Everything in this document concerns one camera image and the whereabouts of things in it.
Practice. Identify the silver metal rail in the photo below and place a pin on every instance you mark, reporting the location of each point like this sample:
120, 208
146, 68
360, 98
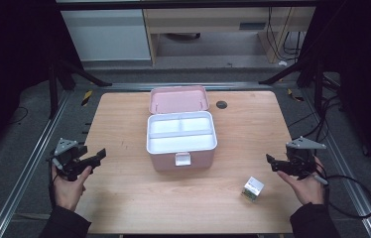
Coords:
348, 178
24, 175
239, 86

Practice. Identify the person's right hand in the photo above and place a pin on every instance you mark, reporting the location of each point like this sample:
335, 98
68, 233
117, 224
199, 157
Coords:
306, 191

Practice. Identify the small white carton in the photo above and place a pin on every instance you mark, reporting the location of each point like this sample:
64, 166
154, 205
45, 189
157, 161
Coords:
253, 189

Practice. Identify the white compartment tray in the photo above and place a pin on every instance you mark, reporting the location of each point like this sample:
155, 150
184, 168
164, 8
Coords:
180, 144

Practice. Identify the pink storage box with lid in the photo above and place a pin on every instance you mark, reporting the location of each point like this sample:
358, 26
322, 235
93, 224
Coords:
186, 162

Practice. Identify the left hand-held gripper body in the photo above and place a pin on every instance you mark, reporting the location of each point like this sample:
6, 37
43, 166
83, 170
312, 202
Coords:
67, 155

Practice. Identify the person's left hand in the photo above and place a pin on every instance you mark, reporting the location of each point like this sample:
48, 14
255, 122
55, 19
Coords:
69, 191

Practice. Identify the yellow black tape strip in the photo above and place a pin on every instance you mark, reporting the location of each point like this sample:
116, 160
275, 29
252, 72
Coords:
87, 97
294, 96

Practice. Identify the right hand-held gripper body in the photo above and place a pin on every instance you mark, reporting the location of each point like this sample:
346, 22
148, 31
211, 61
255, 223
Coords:
301, 158

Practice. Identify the black metal stand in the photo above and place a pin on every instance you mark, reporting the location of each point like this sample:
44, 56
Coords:
319, 86
53, 89

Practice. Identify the black round table grommet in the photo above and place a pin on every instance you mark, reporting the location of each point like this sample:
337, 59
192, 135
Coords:
221, 105

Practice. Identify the white cabinet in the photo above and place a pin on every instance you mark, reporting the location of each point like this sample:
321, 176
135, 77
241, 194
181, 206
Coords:
107, 33

